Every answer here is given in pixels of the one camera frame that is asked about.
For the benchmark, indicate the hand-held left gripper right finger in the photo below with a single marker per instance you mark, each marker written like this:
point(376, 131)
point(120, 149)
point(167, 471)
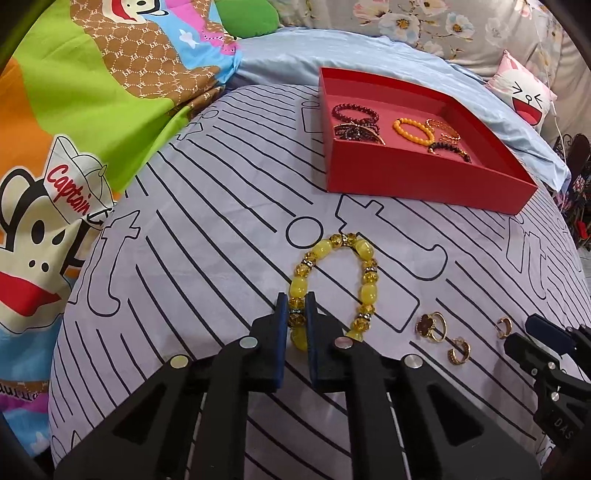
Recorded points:
point(313, 341)

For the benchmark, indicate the green pillow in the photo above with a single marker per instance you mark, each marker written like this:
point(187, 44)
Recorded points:
point(251, 18)

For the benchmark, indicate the red cardboard box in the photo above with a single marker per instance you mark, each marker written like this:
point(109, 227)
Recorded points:
point(415, 175)

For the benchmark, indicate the gold hoop earring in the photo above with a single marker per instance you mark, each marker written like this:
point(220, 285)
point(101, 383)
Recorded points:
point(457, 355)
point(505, 328)

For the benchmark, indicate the light blue blanket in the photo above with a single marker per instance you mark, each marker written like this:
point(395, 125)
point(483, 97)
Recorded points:
point(286, 55)

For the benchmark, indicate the colourful cartoon blanket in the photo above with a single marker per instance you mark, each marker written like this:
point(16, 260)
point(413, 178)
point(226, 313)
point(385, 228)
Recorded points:
point(69, 115)

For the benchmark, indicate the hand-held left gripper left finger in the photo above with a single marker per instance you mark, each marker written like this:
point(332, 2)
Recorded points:
point(280, 341)

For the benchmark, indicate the grey floral cloth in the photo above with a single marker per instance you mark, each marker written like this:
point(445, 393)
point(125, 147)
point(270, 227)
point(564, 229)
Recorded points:
point(415, 27)

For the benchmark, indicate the plain gold bangle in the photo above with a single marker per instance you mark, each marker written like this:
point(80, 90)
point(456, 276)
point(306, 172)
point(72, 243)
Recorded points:
point(376, 137)

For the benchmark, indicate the pink cat face pillow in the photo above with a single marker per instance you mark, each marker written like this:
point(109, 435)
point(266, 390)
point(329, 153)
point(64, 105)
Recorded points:
point(526, 97)

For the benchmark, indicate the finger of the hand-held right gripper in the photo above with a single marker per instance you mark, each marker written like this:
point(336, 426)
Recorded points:
point(521, 348)
point(549, 332)

